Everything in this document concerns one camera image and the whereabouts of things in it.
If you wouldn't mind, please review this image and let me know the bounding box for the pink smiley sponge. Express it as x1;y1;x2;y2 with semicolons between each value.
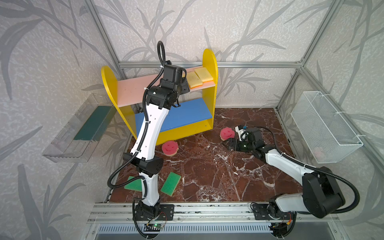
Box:
162;141;179;157
220;127;235;141

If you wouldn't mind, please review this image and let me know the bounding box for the yellow sponge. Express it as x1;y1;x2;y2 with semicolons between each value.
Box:
187;72;203;89
195;68;214;83

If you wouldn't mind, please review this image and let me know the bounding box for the green sponge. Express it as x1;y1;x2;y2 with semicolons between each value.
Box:
161;172;181;196

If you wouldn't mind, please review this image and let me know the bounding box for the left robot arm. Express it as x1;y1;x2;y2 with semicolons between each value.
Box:
129;65;190;215

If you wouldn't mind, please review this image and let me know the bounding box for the green sponge under arm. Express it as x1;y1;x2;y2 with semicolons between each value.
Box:
124;179;142;192

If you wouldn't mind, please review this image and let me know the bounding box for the blue lower shelf board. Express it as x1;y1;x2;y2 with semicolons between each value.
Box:
147;98;213;135

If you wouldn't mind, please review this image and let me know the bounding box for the pink top shelf board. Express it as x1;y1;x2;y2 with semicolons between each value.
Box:
116;65;217;108

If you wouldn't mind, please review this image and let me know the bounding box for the pink item in basket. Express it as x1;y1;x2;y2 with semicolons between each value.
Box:
312;147;327;163

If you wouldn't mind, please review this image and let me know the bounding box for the dark green scouring pad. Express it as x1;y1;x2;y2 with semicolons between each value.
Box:
74;106;112;141

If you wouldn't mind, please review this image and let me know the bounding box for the green circuit board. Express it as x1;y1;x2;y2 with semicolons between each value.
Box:
145;223;166;232

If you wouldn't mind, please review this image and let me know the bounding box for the yellow shelf unit frame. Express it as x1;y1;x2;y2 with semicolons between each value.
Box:
101;49;219;145

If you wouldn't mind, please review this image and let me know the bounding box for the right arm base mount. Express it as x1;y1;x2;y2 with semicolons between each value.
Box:
250;202;292;222

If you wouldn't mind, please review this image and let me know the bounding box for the white wire mesh basket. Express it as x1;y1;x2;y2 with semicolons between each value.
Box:
291;91;364;164

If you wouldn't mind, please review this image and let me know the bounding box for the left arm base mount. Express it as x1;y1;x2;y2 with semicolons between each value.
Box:
134;202;175;221

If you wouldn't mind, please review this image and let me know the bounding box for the clear plastic wall tray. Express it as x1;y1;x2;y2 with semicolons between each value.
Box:
43;94;117;163

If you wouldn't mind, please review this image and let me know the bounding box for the aluminium enclosure frame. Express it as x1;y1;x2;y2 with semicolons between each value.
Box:
83;0;384;175

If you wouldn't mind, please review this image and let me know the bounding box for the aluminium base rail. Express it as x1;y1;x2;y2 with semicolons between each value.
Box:
86;201;334;224

